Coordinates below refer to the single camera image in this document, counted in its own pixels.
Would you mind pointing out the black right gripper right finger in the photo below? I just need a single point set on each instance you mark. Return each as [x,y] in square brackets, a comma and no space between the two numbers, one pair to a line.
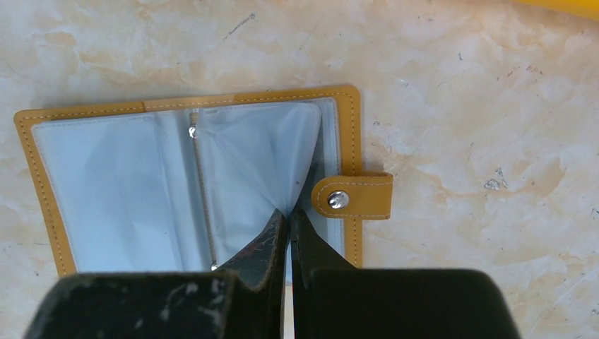
[334,299]

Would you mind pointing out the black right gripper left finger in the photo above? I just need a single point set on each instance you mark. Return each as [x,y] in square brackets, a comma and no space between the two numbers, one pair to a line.
[241,299]

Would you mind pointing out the tan leather card holder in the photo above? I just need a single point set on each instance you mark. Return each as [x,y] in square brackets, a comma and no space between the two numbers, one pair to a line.
[352,196]

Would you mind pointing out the orange three-compartment bin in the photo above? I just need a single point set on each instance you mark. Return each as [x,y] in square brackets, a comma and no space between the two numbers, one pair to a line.
[582,8]

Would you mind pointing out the grey card in holder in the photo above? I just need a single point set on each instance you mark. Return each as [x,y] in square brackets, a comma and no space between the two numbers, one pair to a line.
[186,189]

